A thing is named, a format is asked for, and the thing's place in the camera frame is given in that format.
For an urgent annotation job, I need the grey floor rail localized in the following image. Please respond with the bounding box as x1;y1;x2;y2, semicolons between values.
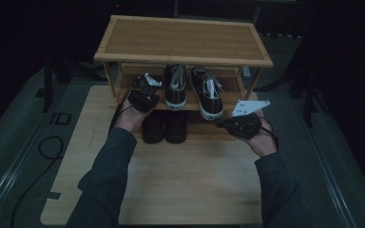
0;117;56;228
307;126;360;228

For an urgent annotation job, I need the wooden three-tier shoe rack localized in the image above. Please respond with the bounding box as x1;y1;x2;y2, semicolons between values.
93;14;275;142

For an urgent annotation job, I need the black white canvas sneaker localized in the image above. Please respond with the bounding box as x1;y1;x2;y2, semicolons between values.
190;65;225;122
163;64;188;111

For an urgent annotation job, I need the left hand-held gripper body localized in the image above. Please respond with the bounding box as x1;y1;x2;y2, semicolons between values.
126;72;163;114

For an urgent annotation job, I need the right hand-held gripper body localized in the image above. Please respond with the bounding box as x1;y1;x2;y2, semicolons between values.
222;99;271;141

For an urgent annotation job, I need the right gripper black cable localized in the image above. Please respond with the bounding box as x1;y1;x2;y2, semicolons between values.
259;116;280;150

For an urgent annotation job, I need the plain black shoe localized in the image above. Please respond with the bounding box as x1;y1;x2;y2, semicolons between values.
141;108;166;145
165;109;189;145

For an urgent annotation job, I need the person's left hand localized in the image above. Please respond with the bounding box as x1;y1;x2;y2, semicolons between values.
113;99;154;134

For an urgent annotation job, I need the black metal stand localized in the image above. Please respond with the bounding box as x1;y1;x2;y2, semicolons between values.
35;53;74;114
289;31;324;128

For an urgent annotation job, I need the black floor cable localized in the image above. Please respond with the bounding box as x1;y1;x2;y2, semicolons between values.
10;136;66;228

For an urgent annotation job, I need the person's right hand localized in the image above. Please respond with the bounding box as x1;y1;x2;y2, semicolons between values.
246;109;280;158

